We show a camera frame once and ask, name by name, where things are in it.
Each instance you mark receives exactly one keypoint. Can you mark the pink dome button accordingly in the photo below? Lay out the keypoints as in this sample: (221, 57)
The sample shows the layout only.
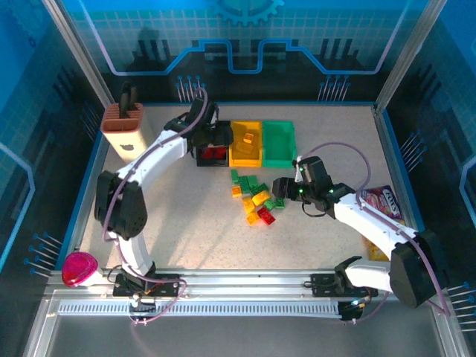
(78, 269)

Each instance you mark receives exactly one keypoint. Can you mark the black plastic bin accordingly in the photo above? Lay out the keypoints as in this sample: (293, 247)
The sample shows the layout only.
(212, 163)

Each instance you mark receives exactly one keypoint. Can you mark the red lego brick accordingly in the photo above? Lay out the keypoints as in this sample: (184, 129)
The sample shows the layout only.
(209, 153)
(267, 216)
(221, 153)

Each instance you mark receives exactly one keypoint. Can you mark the green plastic bin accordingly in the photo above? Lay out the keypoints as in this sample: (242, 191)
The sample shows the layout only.
(279, 148)

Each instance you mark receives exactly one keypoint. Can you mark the yellow plastic bin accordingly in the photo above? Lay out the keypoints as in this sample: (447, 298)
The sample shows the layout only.
(241, 161)

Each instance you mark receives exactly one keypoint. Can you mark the large yellow lego brick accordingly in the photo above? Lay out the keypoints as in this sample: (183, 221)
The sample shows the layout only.
(261, 198)

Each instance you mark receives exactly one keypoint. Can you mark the aluminium frame post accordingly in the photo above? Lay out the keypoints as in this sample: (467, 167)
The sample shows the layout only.
(410, 52)
(80, 52)

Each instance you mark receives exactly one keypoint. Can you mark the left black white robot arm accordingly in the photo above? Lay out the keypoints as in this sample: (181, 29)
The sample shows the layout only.
(130, 215)

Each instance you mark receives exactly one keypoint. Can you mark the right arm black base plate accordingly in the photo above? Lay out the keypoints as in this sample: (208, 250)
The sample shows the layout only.
(320, 284)

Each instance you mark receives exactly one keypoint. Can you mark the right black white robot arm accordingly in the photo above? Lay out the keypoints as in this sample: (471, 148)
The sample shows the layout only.
(372, 227)

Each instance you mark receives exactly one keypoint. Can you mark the black controller board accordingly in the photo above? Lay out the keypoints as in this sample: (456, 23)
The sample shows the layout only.
(351, 311)

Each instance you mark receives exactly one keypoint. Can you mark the beige knife block brown top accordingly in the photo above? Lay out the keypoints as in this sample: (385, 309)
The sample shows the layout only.
(134, 145)

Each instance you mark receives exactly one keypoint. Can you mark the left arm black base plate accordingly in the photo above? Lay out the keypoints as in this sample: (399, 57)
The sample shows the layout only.
(167, 286)

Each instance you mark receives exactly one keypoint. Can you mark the yellow snack bag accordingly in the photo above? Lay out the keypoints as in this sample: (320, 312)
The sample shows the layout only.
(377, 253)

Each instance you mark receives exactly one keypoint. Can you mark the aluminium mounting rail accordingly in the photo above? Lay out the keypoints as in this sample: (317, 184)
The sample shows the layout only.
(241, 282)

